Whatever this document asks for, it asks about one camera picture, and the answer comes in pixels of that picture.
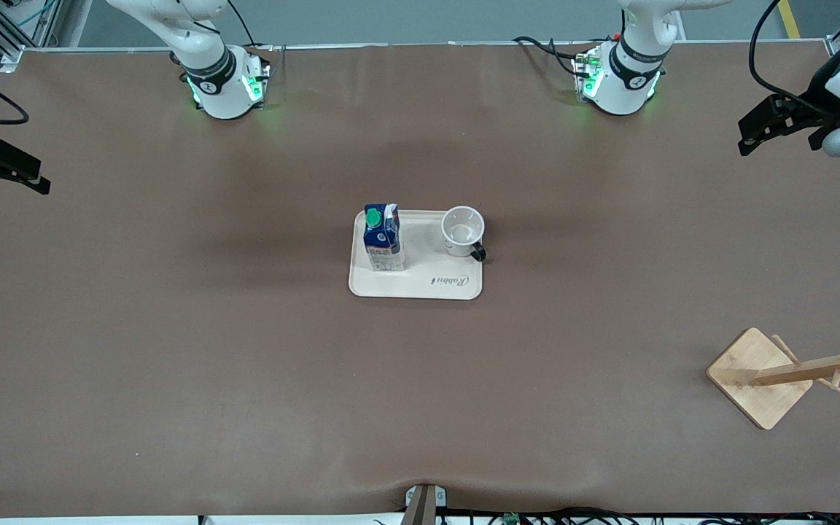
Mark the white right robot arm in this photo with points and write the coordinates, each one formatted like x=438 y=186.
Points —
x=208 y=65

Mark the cream rabbit print tray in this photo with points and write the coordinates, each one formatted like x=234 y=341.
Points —
x=427 y=281

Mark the blue milk carton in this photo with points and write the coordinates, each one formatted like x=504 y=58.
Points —
x=383 y=244

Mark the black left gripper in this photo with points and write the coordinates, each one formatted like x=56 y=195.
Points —
x=808 y=111

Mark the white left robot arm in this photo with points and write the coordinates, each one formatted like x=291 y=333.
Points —
x=628 y=73

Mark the metal table clamp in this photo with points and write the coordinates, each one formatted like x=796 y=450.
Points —
x=424 y=503

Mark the wooden cup rack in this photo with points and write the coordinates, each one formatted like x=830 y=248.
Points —
x=755 y=375

